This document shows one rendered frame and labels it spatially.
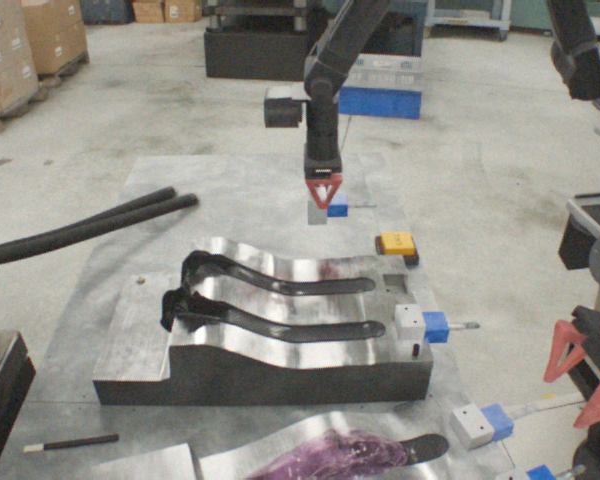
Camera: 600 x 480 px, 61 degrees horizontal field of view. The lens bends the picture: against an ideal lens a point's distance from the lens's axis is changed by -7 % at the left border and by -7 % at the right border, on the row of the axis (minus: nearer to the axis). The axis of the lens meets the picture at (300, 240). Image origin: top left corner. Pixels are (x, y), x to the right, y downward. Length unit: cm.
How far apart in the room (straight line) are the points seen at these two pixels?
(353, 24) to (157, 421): 66
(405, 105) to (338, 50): 320
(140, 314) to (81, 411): 18
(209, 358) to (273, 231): 50
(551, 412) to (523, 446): 16
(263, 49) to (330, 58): 392
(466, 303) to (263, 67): 310
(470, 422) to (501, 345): 145
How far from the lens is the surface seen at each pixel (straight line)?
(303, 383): 81
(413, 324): 81
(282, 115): 93
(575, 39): 92
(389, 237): 113
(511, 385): 205
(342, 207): 102
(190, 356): 78
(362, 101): 404
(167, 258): 115
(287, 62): 476
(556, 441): 158
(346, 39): 85
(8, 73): 455
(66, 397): 92
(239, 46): 482
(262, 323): 83
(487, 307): 234
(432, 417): 78
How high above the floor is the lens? 146
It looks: 34 degrees down
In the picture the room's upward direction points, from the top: straight up
